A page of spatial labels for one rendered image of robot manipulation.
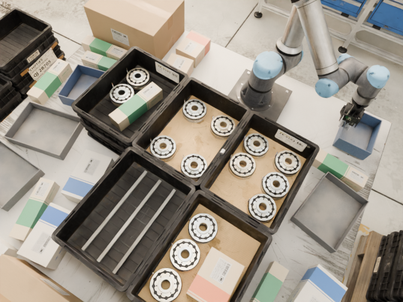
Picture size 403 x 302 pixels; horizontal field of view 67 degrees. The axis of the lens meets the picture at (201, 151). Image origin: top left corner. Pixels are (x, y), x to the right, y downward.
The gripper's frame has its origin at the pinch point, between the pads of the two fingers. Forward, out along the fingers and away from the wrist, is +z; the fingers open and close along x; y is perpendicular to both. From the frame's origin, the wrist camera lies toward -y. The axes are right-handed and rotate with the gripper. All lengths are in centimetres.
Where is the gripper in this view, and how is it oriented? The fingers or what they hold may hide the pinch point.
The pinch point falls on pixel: (344, 123)
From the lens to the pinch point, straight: 154.4
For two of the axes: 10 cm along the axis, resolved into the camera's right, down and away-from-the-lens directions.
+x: 8.6, 4.4, -2.7
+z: 0.3, 4.9, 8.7
